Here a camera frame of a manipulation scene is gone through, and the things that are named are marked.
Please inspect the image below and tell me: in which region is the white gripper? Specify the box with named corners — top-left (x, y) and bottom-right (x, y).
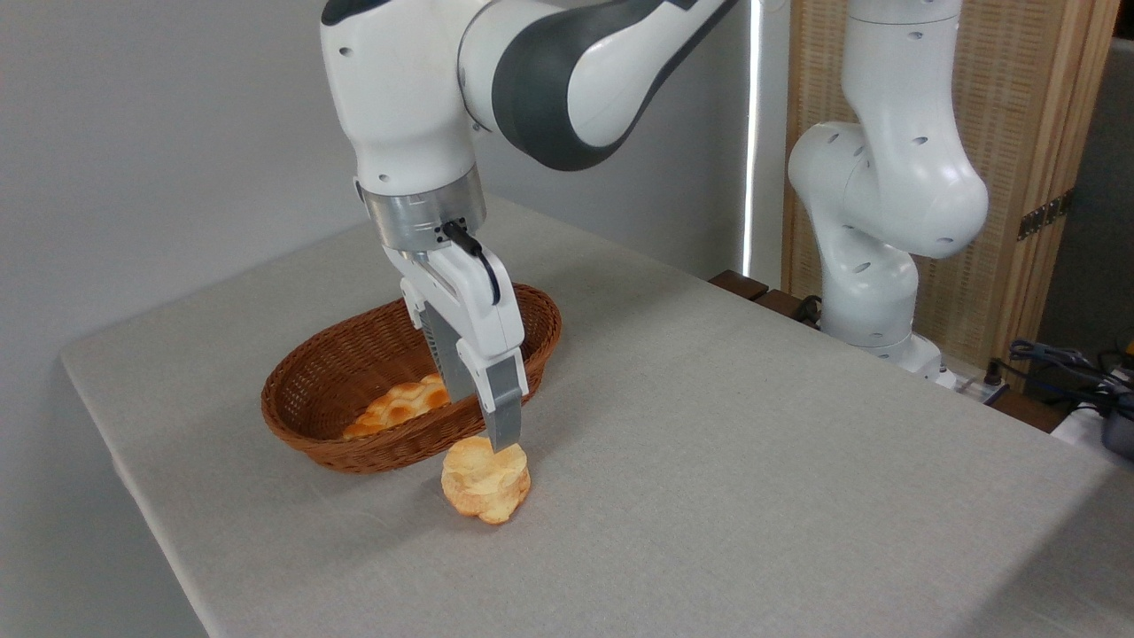
top-left (383, 244), bottom-right (531, 454)

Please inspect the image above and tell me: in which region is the round golden bread roll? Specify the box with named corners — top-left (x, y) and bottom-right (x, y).
top-left (441, 434), bottom-right (532, 525)

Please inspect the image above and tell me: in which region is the braided golden bread loaf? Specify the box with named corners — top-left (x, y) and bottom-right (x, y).
top-left (343, 372), bottom-right (452, 441)

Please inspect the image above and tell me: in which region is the brown wicker oval basket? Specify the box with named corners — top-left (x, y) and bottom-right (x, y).
top-left (260, 284), bottom-right (563, 475)

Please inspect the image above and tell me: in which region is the dark brown wooden block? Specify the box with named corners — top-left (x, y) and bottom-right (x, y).
top-left (709, 270), bottom-right (770, 302)
top-left (753, 288), bottom-right (825, 331)

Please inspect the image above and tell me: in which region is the grey tablecloth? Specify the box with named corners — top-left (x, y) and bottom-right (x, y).
top-left (60, 197), bottom-right (1134, 638)

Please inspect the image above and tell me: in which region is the white power strip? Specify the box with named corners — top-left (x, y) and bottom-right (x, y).
top-left (939, 362), bottom-right (1011, 405)

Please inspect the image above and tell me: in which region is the dark metal screen hinge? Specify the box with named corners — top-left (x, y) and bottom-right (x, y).
top-left (1017, 190), bottom-right (1075, 242)

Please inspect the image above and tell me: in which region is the wooden woven folding screen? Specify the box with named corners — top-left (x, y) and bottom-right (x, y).
top-left (781, 0), bottom-right (1122, 393)

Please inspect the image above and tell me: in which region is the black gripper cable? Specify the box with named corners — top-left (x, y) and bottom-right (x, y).
top-left (440, 221), bottom-right (502, 307)

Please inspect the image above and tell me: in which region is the dark tangled cable bundle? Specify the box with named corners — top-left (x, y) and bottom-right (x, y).
top-left (1008, 339), bottom-right (1134, 401)

